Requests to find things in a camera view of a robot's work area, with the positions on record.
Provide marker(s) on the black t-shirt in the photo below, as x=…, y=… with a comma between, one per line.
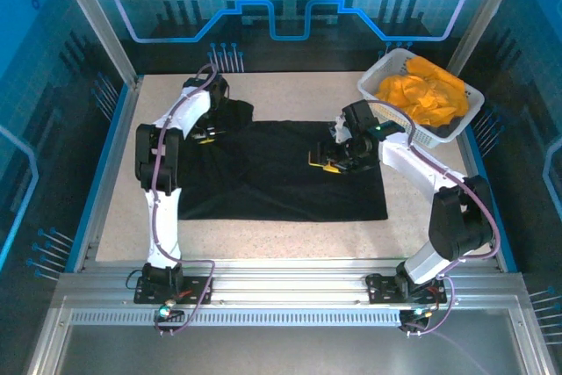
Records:
x=272, y=182

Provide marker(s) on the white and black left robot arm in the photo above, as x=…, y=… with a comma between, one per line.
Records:
x=169, y=217

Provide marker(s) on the yellow t-shirt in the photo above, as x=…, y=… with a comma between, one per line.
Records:
x=421, y=94

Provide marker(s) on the white plastic lattice basket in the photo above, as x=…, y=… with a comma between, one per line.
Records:
x=386, y=65

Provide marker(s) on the dark garment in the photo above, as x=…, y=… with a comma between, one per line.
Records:
x=448, y=129

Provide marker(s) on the blue table edge strip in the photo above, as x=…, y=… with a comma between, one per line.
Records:
x=508, y=261
x=94, y=199

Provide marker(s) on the grey metal floor panel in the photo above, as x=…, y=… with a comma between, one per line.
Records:
x=285, y=348

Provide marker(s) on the aluminium mounting rail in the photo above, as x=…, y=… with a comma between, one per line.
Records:
x=285, y=280

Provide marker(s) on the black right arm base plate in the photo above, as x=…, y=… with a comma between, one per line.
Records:
x=382, y=289

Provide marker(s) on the aluminium frame post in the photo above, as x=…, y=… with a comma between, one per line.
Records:
x=483, y=19
x=102, y=19

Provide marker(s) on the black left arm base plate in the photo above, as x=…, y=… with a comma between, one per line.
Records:
x=195, y=283

